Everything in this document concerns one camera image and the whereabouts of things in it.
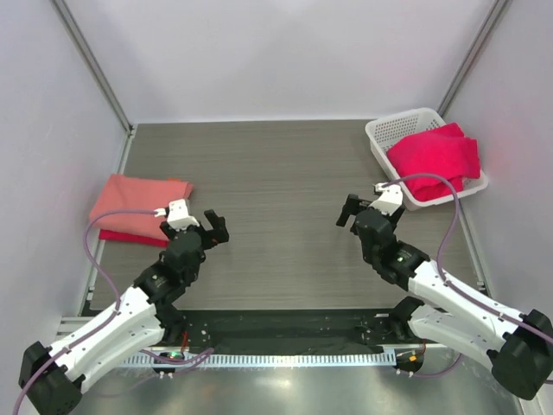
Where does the crimson red t shirt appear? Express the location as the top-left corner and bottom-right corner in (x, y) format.
(387, 123), (480, 192)

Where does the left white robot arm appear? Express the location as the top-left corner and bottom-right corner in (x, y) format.
(12, 199), (230, 414)

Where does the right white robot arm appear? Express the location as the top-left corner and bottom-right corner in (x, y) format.
(336, 190), (552, 400)

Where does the folded salmon pink t shirt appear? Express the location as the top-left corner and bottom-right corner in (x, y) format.
(89, 175), (194, 241)

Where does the white perforated plastic basket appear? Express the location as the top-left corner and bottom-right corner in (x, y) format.
(365, 107), (489, 211)

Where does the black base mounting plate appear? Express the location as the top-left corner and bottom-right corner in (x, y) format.
(161, 309), (419, 349)

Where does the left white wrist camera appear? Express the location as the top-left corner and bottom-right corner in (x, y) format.
(155, 199), (200, 231)

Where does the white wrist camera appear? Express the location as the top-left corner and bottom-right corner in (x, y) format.
(370, 182), (403, 216)
(155, 199), (200, 231)

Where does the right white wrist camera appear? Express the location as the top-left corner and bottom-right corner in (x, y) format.
(370, 182), (403, 216)

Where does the slotted grey cable duct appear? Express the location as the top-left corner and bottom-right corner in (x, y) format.
(118, 349), (397, 369)

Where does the left aluminium frame post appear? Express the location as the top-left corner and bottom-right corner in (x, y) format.
(50, 0), (134, 133)

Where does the aluminium frame post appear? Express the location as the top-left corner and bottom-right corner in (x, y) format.
(436, 0), (512, 117)
(50, 0), (134, 133)

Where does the right aluminium frame post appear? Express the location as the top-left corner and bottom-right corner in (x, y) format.
(436, 0), (512, 117)

